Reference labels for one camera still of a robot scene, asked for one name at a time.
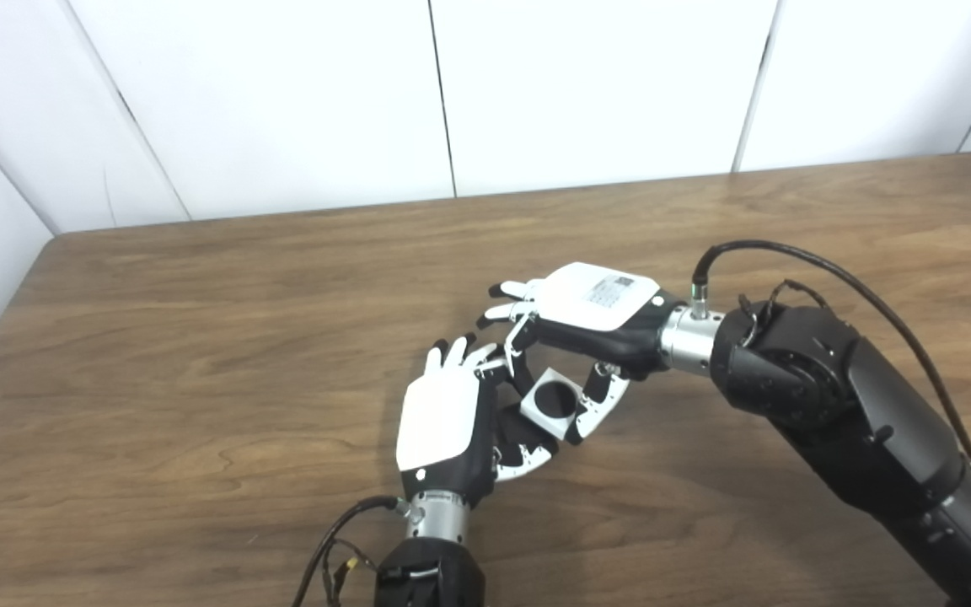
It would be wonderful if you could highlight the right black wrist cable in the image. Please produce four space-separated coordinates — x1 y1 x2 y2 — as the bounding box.
692 240 971 497

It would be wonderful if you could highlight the white square piece with hole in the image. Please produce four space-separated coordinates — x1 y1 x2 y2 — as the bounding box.
520 366 584 440

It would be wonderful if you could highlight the thin wire bundle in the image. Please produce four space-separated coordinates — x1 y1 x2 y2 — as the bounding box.
738 279 829 326
321 540 379 607

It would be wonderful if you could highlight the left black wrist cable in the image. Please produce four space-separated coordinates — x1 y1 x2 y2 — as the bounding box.
292 496 412 607

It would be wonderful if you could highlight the left thin wire bundle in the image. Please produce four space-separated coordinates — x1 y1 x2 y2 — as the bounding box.
321 540 379 607

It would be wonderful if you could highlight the right thin wire bundle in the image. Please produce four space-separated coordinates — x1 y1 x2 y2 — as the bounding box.
738 279 829 326

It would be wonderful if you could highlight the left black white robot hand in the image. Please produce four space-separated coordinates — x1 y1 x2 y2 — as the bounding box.
395 334 561 510

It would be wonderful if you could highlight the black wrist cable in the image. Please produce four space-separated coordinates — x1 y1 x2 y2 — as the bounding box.
292 496 412 607
692 240 971 497

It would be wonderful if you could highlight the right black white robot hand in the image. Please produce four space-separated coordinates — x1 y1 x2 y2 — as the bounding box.
475 262 679 446

